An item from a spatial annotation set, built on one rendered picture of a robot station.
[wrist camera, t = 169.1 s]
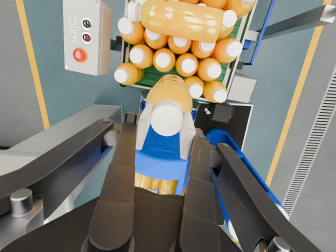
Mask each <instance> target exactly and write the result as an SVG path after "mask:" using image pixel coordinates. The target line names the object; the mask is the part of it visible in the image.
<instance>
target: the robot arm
mask: <svg viewBox="0 0 336 252"><path fill-rule="evenodd" d="M153 107H154V104H153V103H152V102H149V103H147V105H146V107H145V109H144V110H143V112H142V114H141V116H139V115H138V114H136V113H133V112H125V113H124V114H123V121H122V124H121V125H116V124H114V121H113V120H111V119H108V118H101V119H98V120H97V121H95V122H93V123H92V124H90V125H89V126H87V127H85V128H84V129H82V130H81V131H79V132H77V133H76V134H74V135H73V136H71V137H69V138H68V139H66V140H65V141H63V142H61V143H60V144H58V145H57V146H55V147H53V148H52V149H50V150H49V151H47V152H45V153H44V154H42V155H40V156H39V157H37V158H36V159H34V160H32V161H31V162H29V163H28V164H26V165H24V166H23V167H21V168H19V169H17V170H14V171H11V172H9V173H6V174H4V175H1V176H0V252H322V251H321V250H320V249H318V248H317V247H316V246H315V245H314V244H313V243H312V242H311V241H310V240H309V239H308V238H306V237H305V236H304V235H303V234H302V233H301V232H300V231H299V230H298V229H297V228H296V227H295V226H293V225H292V224H291V223H290V222H289V221H288V220H287V218H286V217H285V216H284V214H283V213H282V212H281V211H280V209H279V208H278V207H277V205H276V204H275V203H274V201H273V200H272V199H271V198H270V196H269V195H268V194H267V192H266V191H265V190H264V189H263V187H262V186H261V185H260V183H259V182H258V181H257V180H256V178H255V177H254V176H253V174H252V173H251V172H250V171H249V169H248V168H247V167H246V165H245V164H244V163H243V161H242V160H241V159H240V158H239V156H238V155H237V154H236V152H235V151H234V150H233V149H232V147H231V146H229V145H228V144H226V143H221V142H219V143H218V144H217V146H215V145H212V144H210V141H209V139H208V138H207V137H205V136H204V133H203V131H202V130H201V129H200V128H196V127H195V126H194V122H193V119H192V115H191V112H190V111H188V110H186V111H185V112H184V116H183V126H182V128H181V129H180V131H179V135H180V158H181V159H183V160H187V159H188V158H189V159H188V163H187V166H186V167H187V168H186V173H185V177H184V182H183V187H182V191H181V195H178V194H157V193H154V192H152V191H150V190H147V189H145V188H142V187H138V186H135V173H136V165H135V155H136V150H141V149H142V147H143V144H144V141H145V138H146V135H147V132H148V129H149V126H150V123H151V115H152V112H153ZM111 146H115V150H114V153H113V157H112V161H111V162H110V163H109V166H108V169H107V172H106V176H105V179H104V182H103V186H102V189H101V192H100V196H98V197H96V198H94V199H92V200H90V201H88V202H86V203H84V204H82V205H81V206H79V207H77V208H75V209H73V210H71V211H69V212H67V213H65V214H63V215H61V216H59V217H58V218H56V219H54V220H52V221H50V222H48V223H46V224H44V221H45V220H46V219H47V218H48V217H50V216H51V215H52V213H53V212H54V211H55V210H56V209H57V208H58V207H59V206H60V205H61V204H62V203H63V202H64V201H65V199H66V198H67V197H68V196H69V195H70V194H71V193H72V192H73V190H74V189H75V188H76V187H77V186H78V185H79V184H80V183H81V181H82V180H83V179H84V178H85V177H86V176H87V175H88V174H89V172H90V171H91V170H92V169H93V168H94V167H95V166H96V165H97V163H98V162H99V161H100V160H101V159H102V158H103V157H104V156H105V154H106V153H107V152H108V151H109V150H110V149H111ZM189 155H190V156H189ZM210 173H211V175H212V178H213V180H214V183H215V185H216V188H217V190H218V193H219V195H220V198H221V200H222V202H223V205H224V207H225V210H226V212H227V215H228V217H229V220H230V222H231V224H232V227H233V229H234V232H235V234H236V237H237V239H238V242H239V244H240V246H241V248H242V250H243V251H242V250H241V249H240V248H239V247H238V246H237V245H236V244H235V243H234V242H233V240H232V239H231V238H230V237H229V236H228V235H227V234H226V233H225V232H224V231H223V229H222V228H221V227H220V226H219V225H218V224H217V223H216V210H215V192H214V184H213V183H211V177H210ZM43 224H44V225H43Z"/></svg>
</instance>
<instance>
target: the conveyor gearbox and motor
mask: <svg viewBox="0 0 336 252"><path fill-rule="evenodd" d="M256 83H257V80H256V79H254V78H249V77H245V76H243V75H242V74H241V73H239V72H234V75H233V78H232V81H231V85H230V88H229V91H228V94H227V98H226V99H227V100H231V101H236V102H241V103H245V104H248V103H249V102H250V98H251V96H252V93H253V90H254V88H255V85H256Z"/></svg>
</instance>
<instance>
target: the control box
mask: <svg viewBox="0 0 336 252"><path fill-rule="evenodd" d="M112 12H113V11H112V9H111V8H109V7H108V6H107V5H106V4H105V3H103V2H102V1H101V0H63V33H64V68H65V70H69V71H74V72H79V73H84V74H89V75H94V76H99V75H105V74H108V73H109V61H110V45H111V29H112ZM71 17H72V18H71ZM85 19H87V20H89V21H90V23H91V26H90V28H85V27H84V26H83V24H82V22H83V20H85ZM72 22H73V23H72ZM71 25H72V26H71ZM73 34H74V35H73ZM83 34H88V35H89V36H90V41H89V42H85V41H84V40H83V38H82V36H83ZM75 49H81V50H83V51H84V53H85V60H84V61H82V62H79V61H76V60H75V59H74V56H73V52H74V50H75Z"/></svg>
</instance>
